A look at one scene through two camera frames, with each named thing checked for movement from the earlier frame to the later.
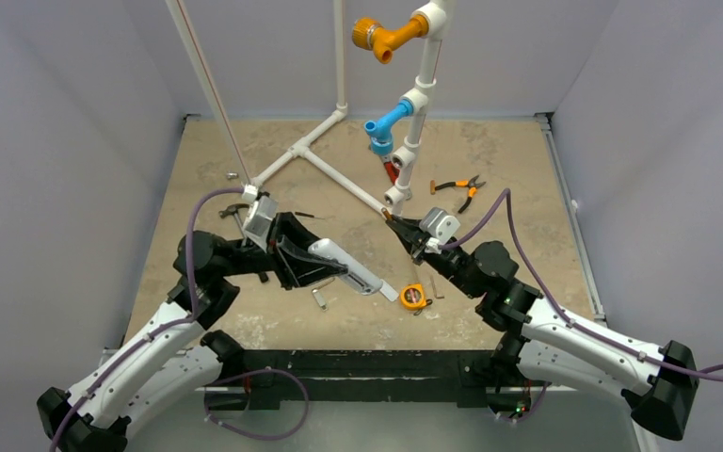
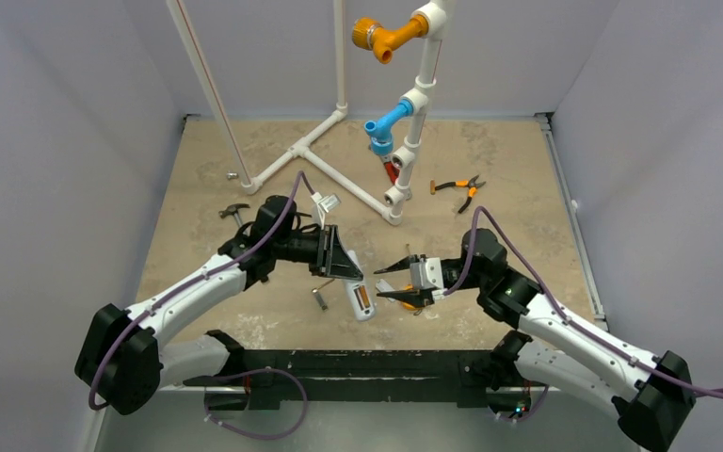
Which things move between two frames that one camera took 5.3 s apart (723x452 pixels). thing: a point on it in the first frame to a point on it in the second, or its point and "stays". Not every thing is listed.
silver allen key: [318, 296] stays
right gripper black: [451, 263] to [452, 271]
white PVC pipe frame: [417, 99] stays
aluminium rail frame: [571, 215] stays
